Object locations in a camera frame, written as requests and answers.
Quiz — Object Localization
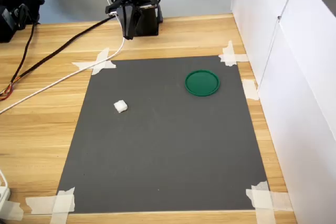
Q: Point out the dark grey mat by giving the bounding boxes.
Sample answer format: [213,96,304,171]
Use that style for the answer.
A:
[56,55,270,214]

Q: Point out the coloured wire bundle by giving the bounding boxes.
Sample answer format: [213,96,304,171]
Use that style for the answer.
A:
[0,81,15,102]

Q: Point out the white partition panel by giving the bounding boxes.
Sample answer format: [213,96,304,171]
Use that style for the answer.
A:
[258,0,336,224]
[230,0,301,86]

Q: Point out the white camera cable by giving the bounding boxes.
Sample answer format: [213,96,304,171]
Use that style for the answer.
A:
[0,0,125,115]

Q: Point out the black braided cable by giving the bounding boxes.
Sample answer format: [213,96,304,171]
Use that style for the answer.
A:
[10,22,37,83]
[10,15,116,84]

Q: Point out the small white plastic terminal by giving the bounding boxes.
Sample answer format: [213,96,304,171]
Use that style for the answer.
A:
[113,100,129,114]

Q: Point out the white power strip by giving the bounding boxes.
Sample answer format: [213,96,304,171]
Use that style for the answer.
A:
[0,186,11,209]

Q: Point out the round green lid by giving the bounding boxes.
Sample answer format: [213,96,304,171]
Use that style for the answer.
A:
[185,69,221,98]

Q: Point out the white masking tape strip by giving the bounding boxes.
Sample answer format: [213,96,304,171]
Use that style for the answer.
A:
[246,188,293,212]
[91,47,110,76]
[251,181,276,224]
[241,79,259,101]
[223,40,237,67]
[25,195,76,215]
[0,200,25,221]
[49,187,76,224]
[72,60,117,70]
[219,54,249,63]

